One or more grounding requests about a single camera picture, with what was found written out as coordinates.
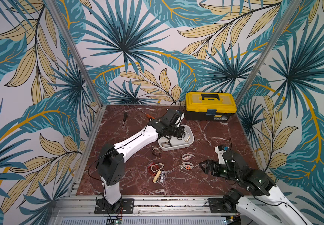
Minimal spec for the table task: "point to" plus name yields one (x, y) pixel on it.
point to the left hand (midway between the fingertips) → (182, 133)
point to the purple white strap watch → (162, 176)
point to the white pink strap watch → (187, 156)
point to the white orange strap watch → (187, 165)
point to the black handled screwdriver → (125, 117)
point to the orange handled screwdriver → (147, 115)
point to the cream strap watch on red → (151, 168)
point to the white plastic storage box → (171, 142)
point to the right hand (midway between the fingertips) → (205, 165)
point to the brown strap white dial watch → (165, 144)
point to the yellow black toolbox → (209, 106)
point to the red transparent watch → (155, 168)
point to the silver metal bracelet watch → (181, 167)
